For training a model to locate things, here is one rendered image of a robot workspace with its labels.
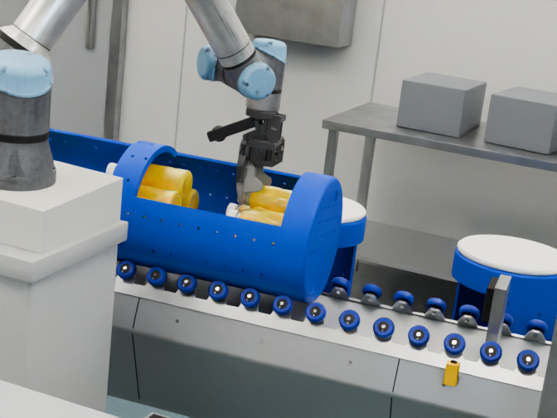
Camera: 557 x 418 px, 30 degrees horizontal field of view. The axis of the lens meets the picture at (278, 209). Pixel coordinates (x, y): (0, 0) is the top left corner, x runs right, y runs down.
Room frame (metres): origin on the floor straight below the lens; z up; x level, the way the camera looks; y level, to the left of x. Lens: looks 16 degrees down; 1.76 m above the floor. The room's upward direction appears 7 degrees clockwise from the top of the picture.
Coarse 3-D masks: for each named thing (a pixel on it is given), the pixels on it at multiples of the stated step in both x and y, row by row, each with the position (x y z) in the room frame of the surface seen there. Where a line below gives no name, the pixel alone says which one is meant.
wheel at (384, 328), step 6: (378, 318) 2.05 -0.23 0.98; (384, 318) 2.04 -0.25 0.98; (378, 324) 2.04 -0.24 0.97; (384, 324) 2.04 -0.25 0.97; (390, 324) 2.03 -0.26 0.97; (378, 330) 2.03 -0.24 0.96; (384, 330) 2.03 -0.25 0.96; (390, 330) 2.03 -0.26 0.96; (378, 336) 2.03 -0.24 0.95; (384, 336) 2.02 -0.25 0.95
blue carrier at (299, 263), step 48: (96, 144) 2.46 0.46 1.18; (144, 144) 2.30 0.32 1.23; (336, 192) 2.24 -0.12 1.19; (144, 240) 2.16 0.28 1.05; (192, 240) 2.13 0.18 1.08; (240, 240) 2.10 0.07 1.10; (288, 240) 2.07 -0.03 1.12; (336, 240) 2.29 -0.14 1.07; (240, 288) 2.18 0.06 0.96; (288, 288) 2.09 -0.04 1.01
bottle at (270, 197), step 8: (248, 192) 2.24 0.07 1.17; (256, 192) 2.22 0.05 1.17; (264, 192) 2.22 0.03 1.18; (272, 192) 2.22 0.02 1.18; (280, 192) 2.22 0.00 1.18; (288, 192) 2.21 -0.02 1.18; (248, 200) 2.24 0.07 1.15; (256, 200) 2.22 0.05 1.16; (264, 200) 2.21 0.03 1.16; (272, 200) 2.20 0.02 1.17; (280, 200) 2.20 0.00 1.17; (264, 208) 2.21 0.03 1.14; (272, 208) 2.20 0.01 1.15; (280, 208) 2.19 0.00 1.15
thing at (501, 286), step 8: (496, 280) 2.09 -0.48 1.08; (504, 280) 2.08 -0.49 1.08; (488, 288) 2.04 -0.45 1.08; (496, 288) 2.03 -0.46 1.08; (504, 288) 2.03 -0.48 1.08; (488, 296) 2.04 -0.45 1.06; (496, 296) 2.03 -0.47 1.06; (504, 296) 2.02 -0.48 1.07; (488, 304) 2.04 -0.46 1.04; (496, 304) 2.03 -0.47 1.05; (504, 304) 2.04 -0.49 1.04; (488, 312) 2.04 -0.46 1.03; (496, 312) 2.03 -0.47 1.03; (504, 312) 2.09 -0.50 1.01; (488, 320) 2.04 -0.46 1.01; (496, 320) 2.02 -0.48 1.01; (488, 328) 2.03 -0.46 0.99; (496, 328) 2.02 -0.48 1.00; (488, 336) 2.03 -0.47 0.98; (496, 336) 2.02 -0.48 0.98
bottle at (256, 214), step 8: (248, 208) 2.19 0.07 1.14; (256, 208) 2.18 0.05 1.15; (240, 216) 2.17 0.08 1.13; (248, 216) 2.16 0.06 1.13; (256, 216) 2.16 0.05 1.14; (264, 216) 2.15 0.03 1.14; (272, 216) 2.15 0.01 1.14; (280, 216) 2.15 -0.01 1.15; (272, 224) 2.14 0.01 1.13; (280, 224) 2.14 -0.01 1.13
